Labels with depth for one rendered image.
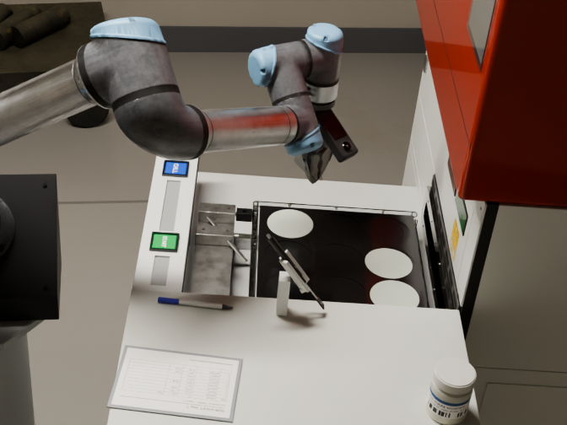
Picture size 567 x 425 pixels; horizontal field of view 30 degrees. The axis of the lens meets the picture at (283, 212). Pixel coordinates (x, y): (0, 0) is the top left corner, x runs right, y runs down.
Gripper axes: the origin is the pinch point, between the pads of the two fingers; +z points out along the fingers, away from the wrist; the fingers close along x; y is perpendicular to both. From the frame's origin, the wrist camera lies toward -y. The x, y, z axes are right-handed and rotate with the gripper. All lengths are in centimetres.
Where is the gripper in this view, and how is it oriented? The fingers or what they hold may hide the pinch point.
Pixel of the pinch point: (316, 180)
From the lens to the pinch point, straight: 229.2
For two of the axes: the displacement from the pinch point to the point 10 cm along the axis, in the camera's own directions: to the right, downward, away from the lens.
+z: -0.8, 7.9, 6.1
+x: -7.1, 3.8, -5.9
